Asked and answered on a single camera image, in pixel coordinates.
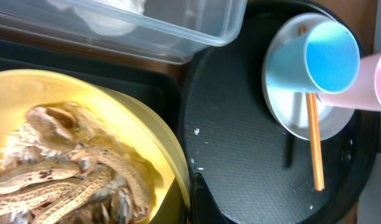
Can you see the pink plastic cup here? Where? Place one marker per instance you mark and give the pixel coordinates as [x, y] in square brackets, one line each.
[365, 92]

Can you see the yellow bowl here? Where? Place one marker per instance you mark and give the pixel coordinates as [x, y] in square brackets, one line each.
[126, 118]

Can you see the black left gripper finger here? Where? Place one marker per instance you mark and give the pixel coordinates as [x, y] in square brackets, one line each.
[204, 209]

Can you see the black rectangular tray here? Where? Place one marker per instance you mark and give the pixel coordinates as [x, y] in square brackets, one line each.
[155, 90]

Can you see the clear plastic bin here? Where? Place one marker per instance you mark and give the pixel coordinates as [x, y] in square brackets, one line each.
[169, 31]

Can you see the light grey plate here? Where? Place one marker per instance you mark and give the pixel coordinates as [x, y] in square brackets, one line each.
[288, 107]

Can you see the wooden chopstick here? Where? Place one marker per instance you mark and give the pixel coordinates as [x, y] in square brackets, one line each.
[315, 142]

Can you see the blue plastic cup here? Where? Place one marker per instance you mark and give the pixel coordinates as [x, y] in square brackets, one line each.
[324, 59]

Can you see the peanut shells and rice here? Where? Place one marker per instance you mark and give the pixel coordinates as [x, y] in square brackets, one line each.
[64, 164]

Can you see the round black tray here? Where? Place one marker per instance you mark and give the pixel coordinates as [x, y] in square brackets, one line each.
[256, 170]

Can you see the crumpled white tissue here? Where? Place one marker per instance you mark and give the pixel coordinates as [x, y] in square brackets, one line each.
[105, 25]

